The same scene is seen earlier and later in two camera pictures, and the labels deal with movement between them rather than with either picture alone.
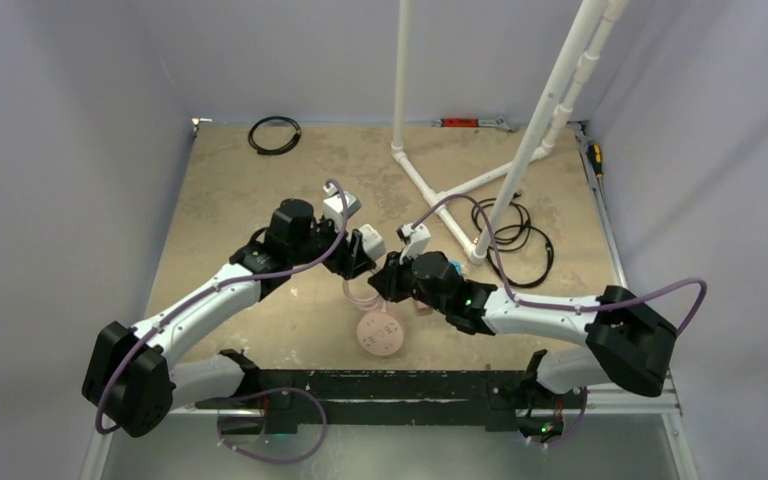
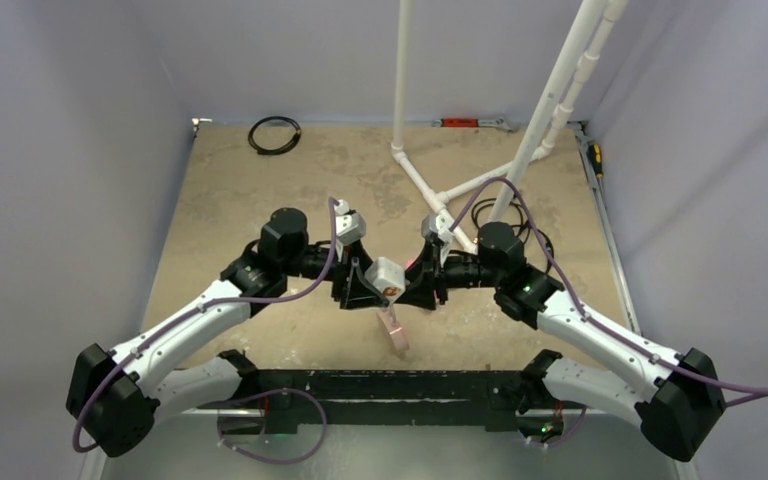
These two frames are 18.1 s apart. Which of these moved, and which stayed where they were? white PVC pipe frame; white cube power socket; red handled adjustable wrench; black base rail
Moved: white cube power socket
Stayed: red handled adjustable wrench; white PVC pipe frame; black base rail
